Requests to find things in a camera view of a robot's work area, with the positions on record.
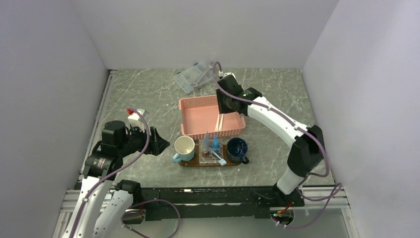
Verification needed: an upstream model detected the clear plastic box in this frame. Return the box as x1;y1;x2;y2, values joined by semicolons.
172;65;212;95

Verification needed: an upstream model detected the dark blue mug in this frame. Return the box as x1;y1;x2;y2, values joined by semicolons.
226;137;249;164

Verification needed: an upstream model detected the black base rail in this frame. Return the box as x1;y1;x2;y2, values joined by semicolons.
122;186;305;225

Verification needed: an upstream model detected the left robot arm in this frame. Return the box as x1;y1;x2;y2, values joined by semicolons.
63;120;170;238

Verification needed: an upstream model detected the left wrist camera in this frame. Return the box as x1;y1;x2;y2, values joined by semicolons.
126;109;149;131

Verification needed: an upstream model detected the silver wrench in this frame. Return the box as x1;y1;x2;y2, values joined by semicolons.
191;61;213;88

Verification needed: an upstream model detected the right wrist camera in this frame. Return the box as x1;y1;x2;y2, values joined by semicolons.
218;71;236;79

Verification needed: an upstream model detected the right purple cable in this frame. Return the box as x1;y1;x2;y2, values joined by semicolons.
211;61;343;230

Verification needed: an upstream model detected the clear acrylic toothbrush holder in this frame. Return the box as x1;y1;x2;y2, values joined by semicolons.
199;140;223;165

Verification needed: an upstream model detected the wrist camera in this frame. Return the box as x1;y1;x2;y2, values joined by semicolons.
126;109;149;131
218;71;236;79

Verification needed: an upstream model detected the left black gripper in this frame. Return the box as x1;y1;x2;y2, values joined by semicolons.
118;122;170;157

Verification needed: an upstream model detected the white toothbrush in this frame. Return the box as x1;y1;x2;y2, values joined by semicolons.
214;114;220;131

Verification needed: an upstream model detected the oval wooden tray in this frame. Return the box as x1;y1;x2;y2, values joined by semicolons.
178;144;241;168

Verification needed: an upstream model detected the light blue mug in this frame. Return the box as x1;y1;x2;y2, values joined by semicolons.
172;136;195;163

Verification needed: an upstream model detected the pink toothbrush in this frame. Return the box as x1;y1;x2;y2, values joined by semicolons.
217;114;224;131

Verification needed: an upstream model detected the pink plastic basket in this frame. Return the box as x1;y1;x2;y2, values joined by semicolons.
179;95;246;140

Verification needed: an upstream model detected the purple cable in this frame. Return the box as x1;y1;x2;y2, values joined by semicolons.
211;61;343;230
69;107;181;238

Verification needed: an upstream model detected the light blue toothbrush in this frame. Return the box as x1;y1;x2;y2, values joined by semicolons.
211;149;227;166

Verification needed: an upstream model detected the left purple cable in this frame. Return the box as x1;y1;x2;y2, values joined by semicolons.
69;107;181;238

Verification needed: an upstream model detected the white toothpaste tube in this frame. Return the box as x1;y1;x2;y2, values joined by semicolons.
201;132;210;158

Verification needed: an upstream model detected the blue toothpaste tube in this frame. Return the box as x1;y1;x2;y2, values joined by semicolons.
211;133;220;156

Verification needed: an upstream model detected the aluminium side rail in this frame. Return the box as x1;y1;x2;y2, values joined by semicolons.
52;69;117;238

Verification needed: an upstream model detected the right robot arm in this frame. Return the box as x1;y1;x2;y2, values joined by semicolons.
216;72;326;206

